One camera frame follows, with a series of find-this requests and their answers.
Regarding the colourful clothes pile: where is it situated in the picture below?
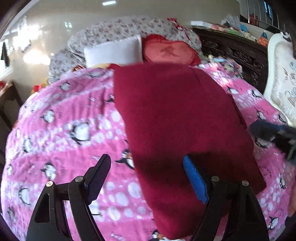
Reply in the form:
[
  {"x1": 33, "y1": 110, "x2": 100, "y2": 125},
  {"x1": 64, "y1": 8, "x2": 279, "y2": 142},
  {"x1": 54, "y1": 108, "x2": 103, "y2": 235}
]
[{"x1": 198, "y1": 54, "x2": 243, "y2": 78}]

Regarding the clutter on headboard shelf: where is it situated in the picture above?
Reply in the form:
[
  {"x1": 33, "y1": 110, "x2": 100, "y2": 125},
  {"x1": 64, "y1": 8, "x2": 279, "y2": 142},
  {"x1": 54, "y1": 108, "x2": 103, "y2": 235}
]
[{"x1": 191, "y1": 15, "x2": 269, "y2": 47}]

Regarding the pink penguin blanket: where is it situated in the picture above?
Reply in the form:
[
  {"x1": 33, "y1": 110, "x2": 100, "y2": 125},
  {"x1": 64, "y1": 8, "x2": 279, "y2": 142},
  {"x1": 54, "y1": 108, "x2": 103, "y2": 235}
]
[{"x1": 1, "y1": 66, "x2": 295, "y2": 240}]

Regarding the dark red sweater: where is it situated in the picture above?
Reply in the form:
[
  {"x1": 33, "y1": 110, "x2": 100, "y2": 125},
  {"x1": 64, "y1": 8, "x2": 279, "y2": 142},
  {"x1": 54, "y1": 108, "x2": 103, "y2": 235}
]
[{"x1": 113, "y1": 63, "x2": 266, "y2": 240}]

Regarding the red heart cushion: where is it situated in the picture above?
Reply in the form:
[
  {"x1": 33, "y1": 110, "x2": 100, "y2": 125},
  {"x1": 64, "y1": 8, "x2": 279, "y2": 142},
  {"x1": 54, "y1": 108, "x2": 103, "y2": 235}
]
[{"x1": 142, "y1": 34, "x2": 201, "y2": 66}]

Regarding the dark wooden side table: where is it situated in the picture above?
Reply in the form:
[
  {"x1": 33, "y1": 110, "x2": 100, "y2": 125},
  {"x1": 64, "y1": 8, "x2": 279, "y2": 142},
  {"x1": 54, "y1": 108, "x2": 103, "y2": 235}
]
[{"x1": 0, "y1": 81, "x2": 24, "y2": 133}]

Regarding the dark cloth hanging on wall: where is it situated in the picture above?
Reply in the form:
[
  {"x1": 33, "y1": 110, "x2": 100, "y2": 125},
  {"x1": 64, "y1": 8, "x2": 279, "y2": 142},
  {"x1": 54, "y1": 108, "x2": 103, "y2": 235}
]
[{"x1": 1, "y1": 42, "x2": 10, "y2": 67}]

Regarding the white pillow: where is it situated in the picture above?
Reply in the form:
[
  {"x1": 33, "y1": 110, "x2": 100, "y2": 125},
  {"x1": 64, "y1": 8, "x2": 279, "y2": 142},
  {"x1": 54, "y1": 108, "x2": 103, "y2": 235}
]
[{"x1": 84, "y1": 35, "x2": 142, "y2": 68}]

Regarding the carved dark wooden headboard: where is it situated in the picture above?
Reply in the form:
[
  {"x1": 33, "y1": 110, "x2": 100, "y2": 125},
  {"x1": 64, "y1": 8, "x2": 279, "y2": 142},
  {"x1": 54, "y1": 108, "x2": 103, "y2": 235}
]
[{"x1": 193, "y1": 27, "x2": 268, "y2": 93}]

